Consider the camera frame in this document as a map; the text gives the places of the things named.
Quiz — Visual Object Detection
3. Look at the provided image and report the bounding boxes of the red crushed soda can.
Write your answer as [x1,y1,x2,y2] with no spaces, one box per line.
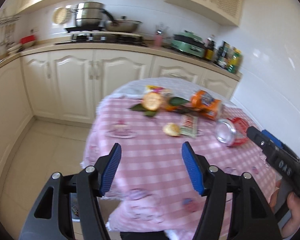
[215,117,249,147]

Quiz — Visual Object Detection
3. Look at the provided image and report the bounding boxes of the orange crushed soda can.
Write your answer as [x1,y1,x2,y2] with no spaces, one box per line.
[190,90,223,120]

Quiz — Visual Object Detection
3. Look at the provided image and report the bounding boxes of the red white sauce packet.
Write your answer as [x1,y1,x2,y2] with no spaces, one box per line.
[180,114,198,138]

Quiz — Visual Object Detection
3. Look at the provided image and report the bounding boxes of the orange peel half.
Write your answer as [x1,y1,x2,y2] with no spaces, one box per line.
[141,92,164,111]

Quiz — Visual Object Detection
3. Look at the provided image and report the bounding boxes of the person right hand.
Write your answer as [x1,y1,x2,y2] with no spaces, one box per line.
[281,192,300,239]

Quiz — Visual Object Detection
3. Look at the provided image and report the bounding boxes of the green yellow bottle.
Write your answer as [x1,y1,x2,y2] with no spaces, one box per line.
[228,48,242,74]

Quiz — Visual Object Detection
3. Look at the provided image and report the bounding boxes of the pink checkered tablecloth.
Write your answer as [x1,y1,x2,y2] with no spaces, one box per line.
[82,78,276,239]

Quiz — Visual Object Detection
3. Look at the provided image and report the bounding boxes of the small orange peel piece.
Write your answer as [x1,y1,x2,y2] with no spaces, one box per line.
[162,122,180,137]

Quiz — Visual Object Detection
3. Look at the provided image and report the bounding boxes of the green leaf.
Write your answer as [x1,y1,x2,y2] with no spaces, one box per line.
[168,97,189,106]

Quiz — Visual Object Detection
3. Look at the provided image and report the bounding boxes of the dark soy sauce bottle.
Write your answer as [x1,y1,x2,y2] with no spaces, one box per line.
[204,35,215,61]

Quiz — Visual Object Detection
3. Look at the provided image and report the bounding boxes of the lower cream cabinets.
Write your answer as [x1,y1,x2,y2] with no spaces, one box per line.
[0,47,241,205]

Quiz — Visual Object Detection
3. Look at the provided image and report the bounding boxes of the green electric cooker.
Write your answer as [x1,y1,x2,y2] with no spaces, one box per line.
[170,30,205,58]

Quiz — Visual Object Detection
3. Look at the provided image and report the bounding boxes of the clear jelly cup wrapper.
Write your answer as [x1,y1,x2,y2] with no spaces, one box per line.
[144,85,172,96]

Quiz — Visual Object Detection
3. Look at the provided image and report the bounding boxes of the pink utensil holder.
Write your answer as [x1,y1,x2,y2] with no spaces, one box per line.
[154,34,163,47]

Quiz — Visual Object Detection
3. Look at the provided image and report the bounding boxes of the black gas stove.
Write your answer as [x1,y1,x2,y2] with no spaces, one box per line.
[55,30,148,47]

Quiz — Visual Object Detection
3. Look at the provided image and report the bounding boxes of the red bowl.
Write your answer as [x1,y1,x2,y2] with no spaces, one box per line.
[19,35,37,48]

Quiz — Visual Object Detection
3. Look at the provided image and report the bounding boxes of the hanging utensil rack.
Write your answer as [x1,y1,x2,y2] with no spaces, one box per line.
[0,9,20,52]

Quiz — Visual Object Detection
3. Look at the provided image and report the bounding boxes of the steel wok with lid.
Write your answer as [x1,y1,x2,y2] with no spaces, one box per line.
[104,16,142,33]

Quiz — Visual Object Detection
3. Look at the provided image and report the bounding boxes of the cream round strainer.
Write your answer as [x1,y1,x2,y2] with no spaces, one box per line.
[52,7,71,25]

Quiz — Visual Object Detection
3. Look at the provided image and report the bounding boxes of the steel steamer pot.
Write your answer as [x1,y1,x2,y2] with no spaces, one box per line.
[70,2,115,27]

